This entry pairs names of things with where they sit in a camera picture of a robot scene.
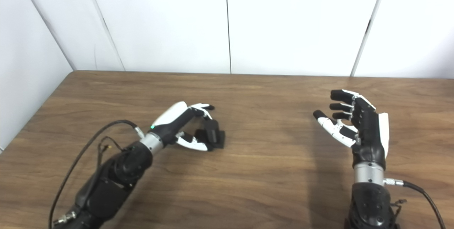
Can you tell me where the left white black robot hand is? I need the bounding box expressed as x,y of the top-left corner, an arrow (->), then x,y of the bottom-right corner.
149,101 -> 216,152

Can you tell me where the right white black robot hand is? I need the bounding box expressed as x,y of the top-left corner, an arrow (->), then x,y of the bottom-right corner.
313,89 -> 390,170

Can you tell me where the black peg with square base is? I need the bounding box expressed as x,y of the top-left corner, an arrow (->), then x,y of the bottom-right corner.
194,118 -> 226,151

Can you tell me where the left arm thin wire bundle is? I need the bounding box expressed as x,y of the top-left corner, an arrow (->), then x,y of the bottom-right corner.
96,136 -> 124,173

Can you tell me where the arm thin wire bundle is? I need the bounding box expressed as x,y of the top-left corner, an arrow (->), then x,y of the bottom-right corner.
96,136 -> 124,173
390,199 -> 407,219

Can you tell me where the right arm thin wire bundle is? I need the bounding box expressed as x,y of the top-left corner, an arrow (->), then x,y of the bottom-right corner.
390,199 -> 407,219

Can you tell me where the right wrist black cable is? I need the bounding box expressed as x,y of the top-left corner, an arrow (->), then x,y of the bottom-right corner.
383,178 -> 447,229

